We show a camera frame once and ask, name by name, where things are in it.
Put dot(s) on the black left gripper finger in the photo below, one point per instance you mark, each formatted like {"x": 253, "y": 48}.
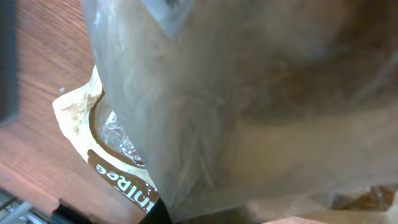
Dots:
{"x": 157, "y": 215}

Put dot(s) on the clear beige snack bag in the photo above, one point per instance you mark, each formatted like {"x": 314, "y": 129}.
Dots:
{"x": 239, "y": 111}

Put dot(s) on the grey plastic mesh basket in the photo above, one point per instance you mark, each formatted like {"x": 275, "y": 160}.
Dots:
{"x": 9, "y": 89}

